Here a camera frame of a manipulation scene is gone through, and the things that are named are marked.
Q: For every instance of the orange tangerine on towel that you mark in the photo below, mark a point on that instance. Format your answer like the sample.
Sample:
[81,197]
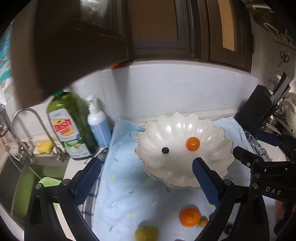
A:
[190,217]

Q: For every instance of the yellow sponge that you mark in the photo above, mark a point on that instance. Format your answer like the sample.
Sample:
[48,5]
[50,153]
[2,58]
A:
[45,147]

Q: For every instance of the dark purple plum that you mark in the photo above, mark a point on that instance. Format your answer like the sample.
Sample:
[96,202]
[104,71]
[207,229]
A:
[228,229]

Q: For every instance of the green plastic basin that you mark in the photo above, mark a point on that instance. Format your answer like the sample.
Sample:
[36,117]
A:
[49,193]

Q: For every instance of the white blue pump bottle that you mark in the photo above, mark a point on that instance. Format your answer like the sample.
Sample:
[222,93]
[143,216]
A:
[97,121]

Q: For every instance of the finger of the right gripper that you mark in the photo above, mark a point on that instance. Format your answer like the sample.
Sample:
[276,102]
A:
[248,159]

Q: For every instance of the black knife block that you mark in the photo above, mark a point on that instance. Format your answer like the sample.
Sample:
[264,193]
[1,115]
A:
[257,109]

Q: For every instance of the light blue towel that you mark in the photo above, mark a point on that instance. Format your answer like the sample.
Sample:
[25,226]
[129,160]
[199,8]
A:
[129,198]

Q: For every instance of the person's right hand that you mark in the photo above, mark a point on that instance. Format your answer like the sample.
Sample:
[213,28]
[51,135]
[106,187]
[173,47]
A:
[280,209]

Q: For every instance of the green dish soap bottle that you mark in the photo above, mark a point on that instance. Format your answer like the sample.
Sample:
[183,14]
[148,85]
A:
[67,114]

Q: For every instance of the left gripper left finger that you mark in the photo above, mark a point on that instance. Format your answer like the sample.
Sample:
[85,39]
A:
[73,192]

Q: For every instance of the yellow green lemon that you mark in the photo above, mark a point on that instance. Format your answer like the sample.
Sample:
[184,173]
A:
[146,233]

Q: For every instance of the white ceramic kettle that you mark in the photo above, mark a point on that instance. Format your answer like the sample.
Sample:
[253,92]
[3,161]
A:
[290,115]

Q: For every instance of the dark wooden wall cabinet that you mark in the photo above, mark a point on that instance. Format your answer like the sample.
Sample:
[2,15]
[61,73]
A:
[54,43]

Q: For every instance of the black scissors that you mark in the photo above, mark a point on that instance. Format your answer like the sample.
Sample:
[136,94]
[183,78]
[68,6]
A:
[284,58]

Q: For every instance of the chrome kitchen faucet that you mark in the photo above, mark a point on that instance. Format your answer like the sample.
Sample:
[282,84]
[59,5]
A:
[59,155]

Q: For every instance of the orange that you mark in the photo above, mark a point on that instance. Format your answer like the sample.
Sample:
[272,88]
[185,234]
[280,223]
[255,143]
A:
[192,143]

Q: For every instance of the small yellow kumquat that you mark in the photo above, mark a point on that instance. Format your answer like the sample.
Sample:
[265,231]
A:
[203,221]

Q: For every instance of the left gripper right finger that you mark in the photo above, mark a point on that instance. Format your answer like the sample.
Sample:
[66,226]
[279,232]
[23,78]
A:
[222,194]

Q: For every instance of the white scalloped ceramic bowl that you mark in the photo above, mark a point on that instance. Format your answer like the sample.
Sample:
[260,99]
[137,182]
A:
[175,168]

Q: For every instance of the checkered grey kitchen cloth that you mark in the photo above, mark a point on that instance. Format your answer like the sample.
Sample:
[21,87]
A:
[87,208]

